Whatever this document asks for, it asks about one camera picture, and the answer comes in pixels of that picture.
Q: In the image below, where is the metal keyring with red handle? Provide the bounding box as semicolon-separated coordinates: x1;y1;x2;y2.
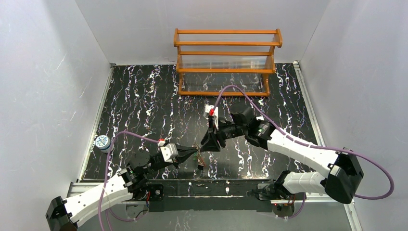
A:
192;142;206;171

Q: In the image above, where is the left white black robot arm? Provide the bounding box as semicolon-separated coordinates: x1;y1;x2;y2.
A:
45;143;198;231

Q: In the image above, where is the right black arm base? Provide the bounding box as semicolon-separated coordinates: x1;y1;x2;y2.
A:
247;182;307;220

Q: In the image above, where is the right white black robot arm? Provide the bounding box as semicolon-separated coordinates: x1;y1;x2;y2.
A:
200;105;364;204

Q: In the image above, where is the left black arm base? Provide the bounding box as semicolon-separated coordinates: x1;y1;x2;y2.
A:
133;183;164;202

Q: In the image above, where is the small blue white jar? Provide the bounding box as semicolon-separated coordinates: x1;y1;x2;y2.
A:
94;135;114;154

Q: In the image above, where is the orange wooden shelf rack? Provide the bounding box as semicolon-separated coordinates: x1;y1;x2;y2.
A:
173;28;283;97

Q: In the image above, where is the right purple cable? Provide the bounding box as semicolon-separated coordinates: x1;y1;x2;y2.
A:
211;85;395;220

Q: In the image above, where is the purple cable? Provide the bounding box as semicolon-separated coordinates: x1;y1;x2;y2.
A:
211;85;395;220
97;131;162;231

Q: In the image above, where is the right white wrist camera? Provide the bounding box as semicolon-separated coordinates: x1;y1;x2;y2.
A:
204;105;218;129

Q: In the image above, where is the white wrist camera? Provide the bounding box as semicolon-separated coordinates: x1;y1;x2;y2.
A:
204;105;218;129
158;139;178;163

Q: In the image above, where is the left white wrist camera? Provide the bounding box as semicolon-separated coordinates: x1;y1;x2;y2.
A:
158;139;178;163

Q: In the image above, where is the aluminium front rail frame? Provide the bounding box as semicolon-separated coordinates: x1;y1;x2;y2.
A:
66;180;363;231

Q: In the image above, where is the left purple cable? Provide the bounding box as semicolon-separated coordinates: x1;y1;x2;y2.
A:
97;131;162;231

